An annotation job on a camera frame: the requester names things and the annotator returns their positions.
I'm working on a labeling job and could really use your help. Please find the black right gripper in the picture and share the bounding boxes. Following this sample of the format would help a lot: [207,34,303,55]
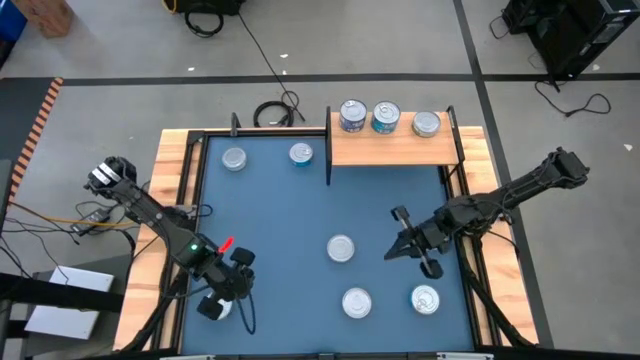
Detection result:
[382,204,454,280]

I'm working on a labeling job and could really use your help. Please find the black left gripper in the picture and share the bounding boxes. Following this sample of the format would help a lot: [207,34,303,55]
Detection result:
[196,246,258,322]

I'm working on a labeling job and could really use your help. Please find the silver pull-tab lid can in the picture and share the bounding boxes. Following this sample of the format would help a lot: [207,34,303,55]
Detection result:
[410,284,441,316]
[202,295,234,321]

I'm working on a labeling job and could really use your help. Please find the green Bumble Bee tuna can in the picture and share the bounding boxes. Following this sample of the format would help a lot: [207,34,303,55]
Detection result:
[221,146,248,173]
[341,286,373,320]
[411,110,443,139]
[326,234,356,264]

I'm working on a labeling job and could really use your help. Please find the wooden shelf board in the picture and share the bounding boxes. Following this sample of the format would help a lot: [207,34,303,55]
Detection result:
[329,110,460,167]

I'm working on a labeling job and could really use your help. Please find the blue table mat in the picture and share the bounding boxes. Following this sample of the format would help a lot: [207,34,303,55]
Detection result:
[180,135,475,355]

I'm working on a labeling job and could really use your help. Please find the black power adapter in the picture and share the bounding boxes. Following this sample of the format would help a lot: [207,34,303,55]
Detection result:
[69,208,112,236]

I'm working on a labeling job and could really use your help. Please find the white flat box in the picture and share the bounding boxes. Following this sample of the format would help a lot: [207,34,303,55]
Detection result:
[23,264,115,341]

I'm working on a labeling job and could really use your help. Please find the black metal beam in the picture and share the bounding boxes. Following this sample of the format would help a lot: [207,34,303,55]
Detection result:
[0,272,125,314]

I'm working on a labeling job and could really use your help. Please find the black equipment cart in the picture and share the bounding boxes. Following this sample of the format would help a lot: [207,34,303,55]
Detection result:
[502,0,640,81]

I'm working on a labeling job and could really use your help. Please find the black hazard-striped floor mat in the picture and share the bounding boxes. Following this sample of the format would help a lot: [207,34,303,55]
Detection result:
[0,76,65,206]

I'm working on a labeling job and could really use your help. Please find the black equipment base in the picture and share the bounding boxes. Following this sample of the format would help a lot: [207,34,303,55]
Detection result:
[172,0,247,16]

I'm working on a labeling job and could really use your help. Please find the brown cardboard box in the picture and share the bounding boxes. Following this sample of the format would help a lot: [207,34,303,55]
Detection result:
[12,0,75,40]

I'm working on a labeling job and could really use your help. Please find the blue bin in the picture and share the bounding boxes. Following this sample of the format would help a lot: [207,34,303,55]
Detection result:
[0,0,29,44]

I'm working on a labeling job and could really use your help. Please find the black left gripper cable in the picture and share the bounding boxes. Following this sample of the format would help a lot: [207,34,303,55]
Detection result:
[235,292,257,335]

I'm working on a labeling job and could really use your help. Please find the black shelf left post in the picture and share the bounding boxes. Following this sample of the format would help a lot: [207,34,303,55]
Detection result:
[324,105,335,187]

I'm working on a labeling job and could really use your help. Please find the black table frame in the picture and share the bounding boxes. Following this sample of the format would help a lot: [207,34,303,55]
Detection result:
[119,127,537,360]

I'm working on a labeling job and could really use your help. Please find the yellow floor cable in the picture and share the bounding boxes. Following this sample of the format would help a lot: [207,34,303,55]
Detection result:
[9,202,141,227]

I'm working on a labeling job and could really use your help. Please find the coiled black cable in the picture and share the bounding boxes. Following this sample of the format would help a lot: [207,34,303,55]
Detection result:
[252,99,296,129]

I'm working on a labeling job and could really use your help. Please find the long black floor cable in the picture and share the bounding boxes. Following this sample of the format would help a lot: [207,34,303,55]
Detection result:
[237,10,307,123]

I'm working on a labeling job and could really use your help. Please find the black cable loop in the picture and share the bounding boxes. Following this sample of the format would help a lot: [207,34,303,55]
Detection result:
[183,9,225,39]

